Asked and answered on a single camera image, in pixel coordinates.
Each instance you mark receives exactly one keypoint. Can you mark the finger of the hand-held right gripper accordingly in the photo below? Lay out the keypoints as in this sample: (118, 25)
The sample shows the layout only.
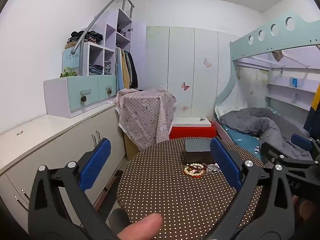
(272, 152)
(301, 142)

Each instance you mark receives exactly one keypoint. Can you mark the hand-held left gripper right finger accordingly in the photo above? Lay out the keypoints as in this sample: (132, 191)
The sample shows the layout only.
(225, 165)

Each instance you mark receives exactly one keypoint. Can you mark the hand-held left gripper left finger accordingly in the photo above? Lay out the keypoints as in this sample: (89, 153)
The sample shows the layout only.
(96, 165)

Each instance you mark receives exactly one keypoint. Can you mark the dark metal jewelry box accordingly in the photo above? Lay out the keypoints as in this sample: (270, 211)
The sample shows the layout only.
(197, 155)

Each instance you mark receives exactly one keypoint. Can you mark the person's right hand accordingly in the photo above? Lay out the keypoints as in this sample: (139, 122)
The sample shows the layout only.
(303, 211)

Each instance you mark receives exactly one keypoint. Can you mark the person's left hand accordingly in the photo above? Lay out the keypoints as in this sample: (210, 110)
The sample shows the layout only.
(140, 227)

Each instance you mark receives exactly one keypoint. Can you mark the grey duvet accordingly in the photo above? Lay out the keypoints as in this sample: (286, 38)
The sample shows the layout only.
(265, 125)

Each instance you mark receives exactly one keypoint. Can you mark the yellow and navy jacket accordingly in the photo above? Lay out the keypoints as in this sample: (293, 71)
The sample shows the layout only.
(313, 115)

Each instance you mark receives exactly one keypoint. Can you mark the bed with teal sheet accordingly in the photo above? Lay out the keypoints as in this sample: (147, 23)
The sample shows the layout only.
(243, 140)

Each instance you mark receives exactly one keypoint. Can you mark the cardboard box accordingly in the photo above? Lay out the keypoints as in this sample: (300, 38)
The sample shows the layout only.
(131, 147)

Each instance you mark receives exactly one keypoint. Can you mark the white low cabinet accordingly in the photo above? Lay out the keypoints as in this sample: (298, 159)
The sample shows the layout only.
(62, 135)

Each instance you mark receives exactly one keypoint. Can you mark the red storage bench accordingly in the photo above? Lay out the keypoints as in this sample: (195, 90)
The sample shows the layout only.
(192, 131)

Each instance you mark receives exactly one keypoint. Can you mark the dark grey seat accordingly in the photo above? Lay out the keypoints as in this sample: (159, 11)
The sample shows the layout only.
(120, 220)

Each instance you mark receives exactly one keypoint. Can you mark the polka dot round table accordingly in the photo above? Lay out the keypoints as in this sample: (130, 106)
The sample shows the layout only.
(175, 200)

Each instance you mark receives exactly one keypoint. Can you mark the pinecone ornament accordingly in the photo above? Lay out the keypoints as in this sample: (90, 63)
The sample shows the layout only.
(83, 98)
(110, 92)

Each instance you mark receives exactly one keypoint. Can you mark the small pale pink butterfly sticker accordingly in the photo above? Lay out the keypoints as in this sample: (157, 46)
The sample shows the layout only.
(185, 107)

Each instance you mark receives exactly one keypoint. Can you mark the pink checked bear cloth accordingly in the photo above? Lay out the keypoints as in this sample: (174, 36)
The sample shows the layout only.
(145, 112)

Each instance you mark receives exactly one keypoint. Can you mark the teal drawer cabinet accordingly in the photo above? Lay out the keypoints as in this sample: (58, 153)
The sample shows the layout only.
(75, 90)

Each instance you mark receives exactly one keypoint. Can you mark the small metal object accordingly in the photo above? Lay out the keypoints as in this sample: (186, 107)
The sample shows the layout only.
(20, 132)

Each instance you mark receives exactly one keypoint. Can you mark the dark pink butterfly sticker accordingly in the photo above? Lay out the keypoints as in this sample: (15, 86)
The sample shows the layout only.
(185, 86)

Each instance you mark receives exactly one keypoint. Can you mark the brown hanging cloth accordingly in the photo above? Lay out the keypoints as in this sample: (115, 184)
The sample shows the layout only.
(278, 55)

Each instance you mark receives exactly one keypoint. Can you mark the folded blue jeans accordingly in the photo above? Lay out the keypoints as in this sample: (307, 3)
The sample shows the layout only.
(95, 70)

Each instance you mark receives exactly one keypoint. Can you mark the green plant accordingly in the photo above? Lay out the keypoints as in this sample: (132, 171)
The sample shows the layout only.
(67, 73)

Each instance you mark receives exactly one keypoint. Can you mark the folded grey clothes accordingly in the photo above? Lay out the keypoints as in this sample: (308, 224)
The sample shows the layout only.
(107, 68)

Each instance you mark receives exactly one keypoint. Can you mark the hanging clothes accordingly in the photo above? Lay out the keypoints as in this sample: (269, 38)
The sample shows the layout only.
(127, 67)

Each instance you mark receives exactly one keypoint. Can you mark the white wardrobe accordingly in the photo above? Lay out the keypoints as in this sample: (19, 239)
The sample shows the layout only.
(180, 55)

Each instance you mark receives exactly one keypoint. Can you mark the pile of dark clothes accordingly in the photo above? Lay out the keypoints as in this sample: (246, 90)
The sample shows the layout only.
(86, 37)

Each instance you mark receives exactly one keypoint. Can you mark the lilac cubby shelf unit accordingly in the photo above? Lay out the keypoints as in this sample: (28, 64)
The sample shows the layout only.
(110, 32)

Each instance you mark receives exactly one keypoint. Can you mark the folded striped clothes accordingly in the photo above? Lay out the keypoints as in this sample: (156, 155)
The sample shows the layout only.
(122, 31)

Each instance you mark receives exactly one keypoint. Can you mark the grey metal handrail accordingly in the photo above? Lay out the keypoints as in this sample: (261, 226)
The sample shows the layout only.
(100, 17)

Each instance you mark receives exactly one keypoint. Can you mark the white wall shelf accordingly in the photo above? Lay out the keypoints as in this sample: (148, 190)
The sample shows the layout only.
(287, 90)

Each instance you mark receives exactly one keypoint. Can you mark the blue wall holder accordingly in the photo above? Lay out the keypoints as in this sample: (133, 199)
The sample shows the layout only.
(295, 82)

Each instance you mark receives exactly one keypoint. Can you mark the teal bunk bed frame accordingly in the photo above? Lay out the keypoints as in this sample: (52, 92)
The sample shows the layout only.
(262, 42)

